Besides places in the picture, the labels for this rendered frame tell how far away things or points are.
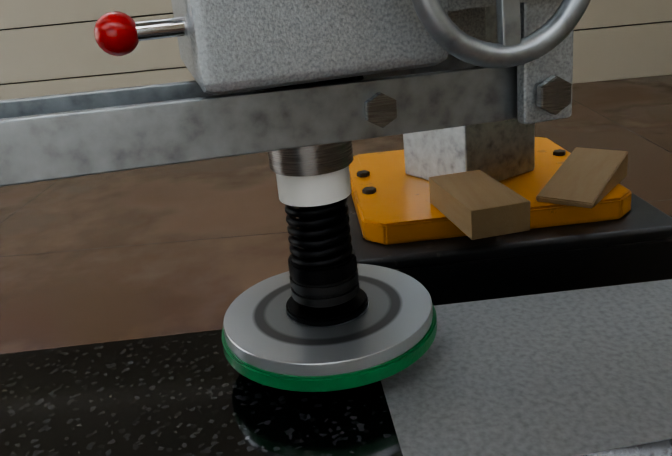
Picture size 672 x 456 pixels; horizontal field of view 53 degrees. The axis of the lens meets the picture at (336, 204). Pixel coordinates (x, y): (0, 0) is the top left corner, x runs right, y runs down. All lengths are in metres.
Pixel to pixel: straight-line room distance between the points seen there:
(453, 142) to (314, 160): 0.72
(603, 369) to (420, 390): 0.17
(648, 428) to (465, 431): 0.15
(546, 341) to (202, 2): 0.47
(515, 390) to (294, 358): 0.21
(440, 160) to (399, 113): 0.75
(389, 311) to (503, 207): 0.45
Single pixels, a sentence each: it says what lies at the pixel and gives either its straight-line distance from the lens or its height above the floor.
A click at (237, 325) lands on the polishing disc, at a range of 0.68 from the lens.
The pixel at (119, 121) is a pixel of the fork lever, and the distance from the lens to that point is 0.55.
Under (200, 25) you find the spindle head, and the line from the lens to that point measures 0.49.
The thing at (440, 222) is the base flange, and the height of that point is 0.77.
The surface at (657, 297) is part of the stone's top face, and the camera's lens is 0.84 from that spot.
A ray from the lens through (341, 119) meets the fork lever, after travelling 0.57.
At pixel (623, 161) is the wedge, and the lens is 1.35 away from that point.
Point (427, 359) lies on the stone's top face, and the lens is 0.70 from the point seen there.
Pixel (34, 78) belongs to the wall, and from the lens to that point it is 7.11.
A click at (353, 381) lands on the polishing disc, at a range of 0.61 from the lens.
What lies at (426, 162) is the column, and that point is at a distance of 1.36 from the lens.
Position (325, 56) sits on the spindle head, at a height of 1.14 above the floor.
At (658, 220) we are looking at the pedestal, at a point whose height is 0.74.
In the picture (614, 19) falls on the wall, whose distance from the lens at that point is 6.92.
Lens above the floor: 1.19
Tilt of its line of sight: 19 degrees down
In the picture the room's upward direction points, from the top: 6 degrees counter-clockwise
